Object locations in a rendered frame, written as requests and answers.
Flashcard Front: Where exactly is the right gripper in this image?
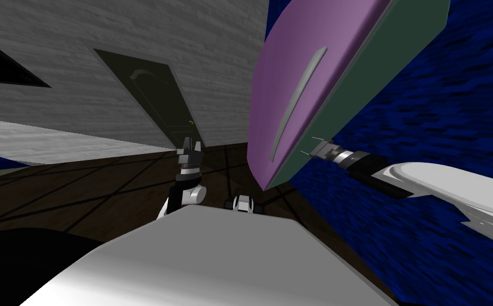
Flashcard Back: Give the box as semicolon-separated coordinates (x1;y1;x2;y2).
299;136;341;163

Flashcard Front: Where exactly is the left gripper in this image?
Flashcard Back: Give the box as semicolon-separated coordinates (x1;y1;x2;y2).
176;136;202;168

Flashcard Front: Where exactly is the dark olive room door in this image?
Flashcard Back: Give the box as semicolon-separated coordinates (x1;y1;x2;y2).
93;48;205;150

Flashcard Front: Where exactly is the green cabinet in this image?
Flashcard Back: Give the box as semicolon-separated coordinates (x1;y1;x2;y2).
267;0;452;191

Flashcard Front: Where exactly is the purple cabinet door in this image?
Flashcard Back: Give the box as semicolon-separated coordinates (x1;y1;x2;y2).
247;0;394;192

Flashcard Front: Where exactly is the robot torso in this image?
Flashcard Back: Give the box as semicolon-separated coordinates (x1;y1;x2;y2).
19;194;397;306

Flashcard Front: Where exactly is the grey curved bar handle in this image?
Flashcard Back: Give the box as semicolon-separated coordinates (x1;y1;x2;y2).
269;45;328;164

